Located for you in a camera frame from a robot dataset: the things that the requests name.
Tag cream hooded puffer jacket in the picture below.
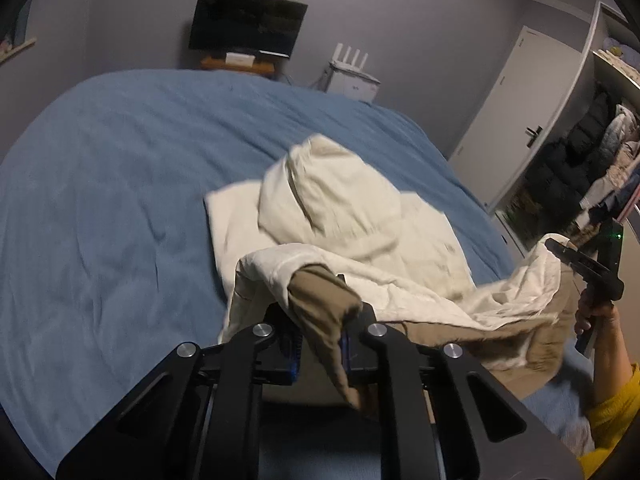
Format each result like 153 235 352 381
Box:
205 134 577 408

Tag wooden tv shelf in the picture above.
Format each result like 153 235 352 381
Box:
200 55 277 78

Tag white box under router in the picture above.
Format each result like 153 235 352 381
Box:
322 62 381 103

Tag wooden window sill shelf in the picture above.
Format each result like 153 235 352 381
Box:
0 37 37 64

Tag white wifi router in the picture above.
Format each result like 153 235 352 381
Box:
329 42 380 84

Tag person's right hand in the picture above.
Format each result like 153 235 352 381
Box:
574 285 615 359

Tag yellow sleeve forearm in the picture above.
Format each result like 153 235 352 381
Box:
578 304 639 479

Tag blue fleece bed blanket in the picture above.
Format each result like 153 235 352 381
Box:
0 68 597 480

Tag black door handle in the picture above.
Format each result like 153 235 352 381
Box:
525 126 544 148

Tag black wall monitor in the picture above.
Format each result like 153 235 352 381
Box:
189 0 308 58

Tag white door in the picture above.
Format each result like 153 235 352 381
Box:
449 26 579 209

